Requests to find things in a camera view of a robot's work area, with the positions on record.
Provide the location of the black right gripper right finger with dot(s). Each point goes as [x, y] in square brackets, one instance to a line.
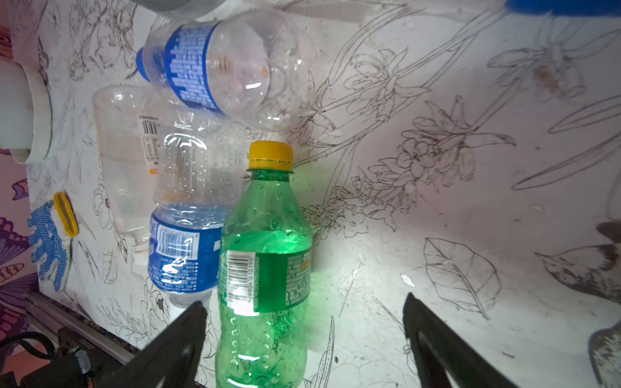
[444, 359]

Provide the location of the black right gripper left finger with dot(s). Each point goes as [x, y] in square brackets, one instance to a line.
[171, 359]

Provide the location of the green plastic bottle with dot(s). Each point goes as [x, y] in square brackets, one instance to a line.
[264, 278]

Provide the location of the blue dotted work glove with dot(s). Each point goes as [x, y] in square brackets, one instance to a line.
[53, 227]

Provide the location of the blue cap bottle centre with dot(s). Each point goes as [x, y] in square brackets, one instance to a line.
[200, 181]

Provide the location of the yellow label small bottle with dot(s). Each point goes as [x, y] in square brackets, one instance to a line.
[127, 120]

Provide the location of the far blue label bottle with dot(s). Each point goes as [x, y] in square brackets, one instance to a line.
[252, 68]

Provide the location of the potted green plant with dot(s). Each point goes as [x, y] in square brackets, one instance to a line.
[26, 117]

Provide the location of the clear bottle right blue label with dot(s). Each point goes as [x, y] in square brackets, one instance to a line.
[565, 7]

